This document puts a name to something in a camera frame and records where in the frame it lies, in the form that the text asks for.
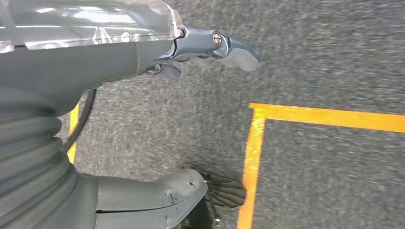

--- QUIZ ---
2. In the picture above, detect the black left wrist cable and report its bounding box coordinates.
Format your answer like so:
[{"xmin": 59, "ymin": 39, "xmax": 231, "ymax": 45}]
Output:
[{"xmin": 62, "ymin": 88, "xmax": 97, "ymax": 153}]

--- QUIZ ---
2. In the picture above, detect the yellow floor tape square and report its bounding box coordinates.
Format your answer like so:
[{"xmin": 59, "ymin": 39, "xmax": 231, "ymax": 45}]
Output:
[{"xmin": 236, "ymin": 103, "xmax": 405, "ymax": 229}]

